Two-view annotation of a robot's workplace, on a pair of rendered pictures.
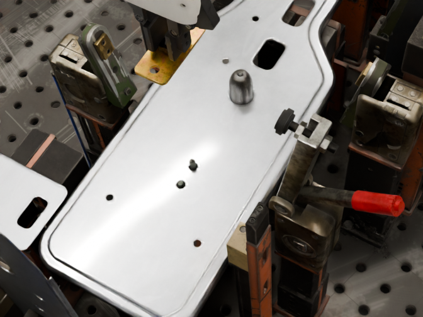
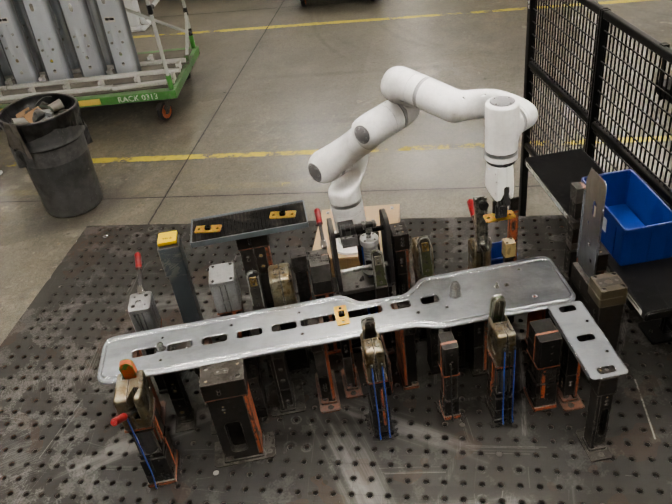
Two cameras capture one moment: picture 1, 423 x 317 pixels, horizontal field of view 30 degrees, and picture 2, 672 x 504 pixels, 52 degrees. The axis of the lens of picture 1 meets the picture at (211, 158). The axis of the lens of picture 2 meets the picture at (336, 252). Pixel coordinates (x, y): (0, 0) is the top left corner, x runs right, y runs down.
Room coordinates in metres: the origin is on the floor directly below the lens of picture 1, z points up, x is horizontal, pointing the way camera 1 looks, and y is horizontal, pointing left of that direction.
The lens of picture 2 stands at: (1.87, 0.90, 2.35)
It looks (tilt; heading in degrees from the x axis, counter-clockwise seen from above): 36 degrees down; 229
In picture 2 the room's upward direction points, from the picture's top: 8 degrees counter-clockwise
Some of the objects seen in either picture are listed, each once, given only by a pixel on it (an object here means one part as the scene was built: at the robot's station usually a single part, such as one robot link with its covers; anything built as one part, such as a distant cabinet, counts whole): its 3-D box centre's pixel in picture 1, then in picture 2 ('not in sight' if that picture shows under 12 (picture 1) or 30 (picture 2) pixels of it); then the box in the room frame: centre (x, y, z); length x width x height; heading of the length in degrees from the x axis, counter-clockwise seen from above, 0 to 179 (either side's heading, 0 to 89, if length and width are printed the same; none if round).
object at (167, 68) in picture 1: (170, 46); (499, 215); (0.50, 0.03, 1.25); 0.08 x 0.04 x 0.01; 142
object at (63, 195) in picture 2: not in sight; (57, 157); (0.40, -3.42, 0.36); 0.54 x 0.50 x 0.73; 36
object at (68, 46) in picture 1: (106, 122); (499, 370); (0.67, 0.15, 0.87); 0.12 x 0.09 x 0.35; 52
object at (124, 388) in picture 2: not in sight; (148, 430); (1.45, -0.47, 0.88); 0.15 x 0.11 x 0.36; 52
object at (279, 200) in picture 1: (281, 206); not in sight; (0.39, -0.07, 1.06); 0.03 x 0.01 x 0.03; 52
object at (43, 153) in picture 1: (70, 204); (542, 365); (0.56, 0.22, 0.84); 0.11 x 0.10 x 0.28; 52
